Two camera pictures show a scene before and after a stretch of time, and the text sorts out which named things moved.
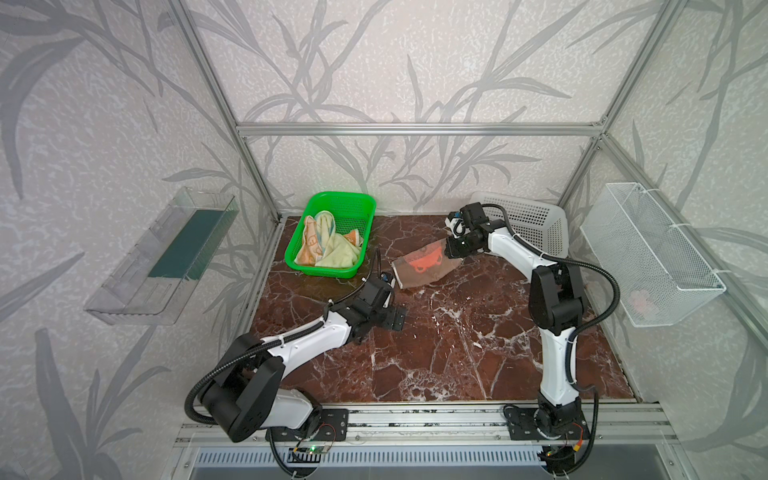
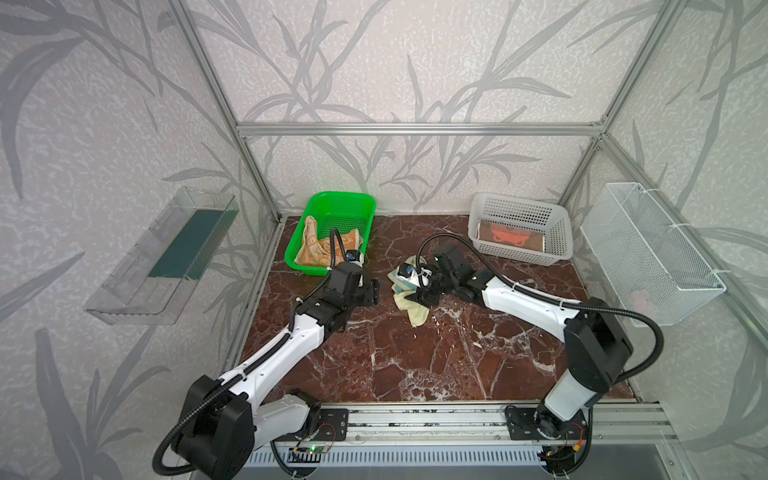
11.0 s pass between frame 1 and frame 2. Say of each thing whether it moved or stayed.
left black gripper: moved
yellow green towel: moved
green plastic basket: stayed
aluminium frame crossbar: stayed
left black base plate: stayed
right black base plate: stayed
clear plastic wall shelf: stayed
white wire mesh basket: stayed
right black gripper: moved
